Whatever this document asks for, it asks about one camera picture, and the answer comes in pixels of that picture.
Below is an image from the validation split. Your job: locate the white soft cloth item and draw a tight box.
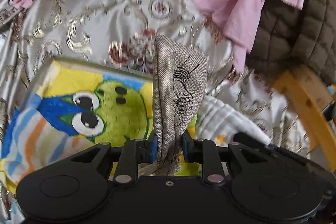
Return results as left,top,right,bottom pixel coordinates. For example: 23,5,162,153
194,96,270,147

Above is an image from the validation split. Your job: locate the beige printed linen pouch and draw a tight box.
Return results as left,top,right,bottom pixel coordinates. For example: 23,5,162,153
153,35,207,176

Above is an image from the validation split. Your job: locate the yellow cartoon frog towel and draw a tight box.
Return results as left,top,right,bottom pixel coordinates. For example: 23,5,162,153
0,60,203,196

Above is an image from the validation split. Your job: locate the brown quilted jacket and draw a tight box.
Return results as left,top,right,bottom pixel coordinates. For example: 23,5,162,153
246,0,335,85

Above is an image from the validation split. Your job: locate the silver floral satin bedspread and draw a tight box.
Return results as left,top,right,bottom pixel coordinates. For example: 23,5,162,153
0,0,312,224

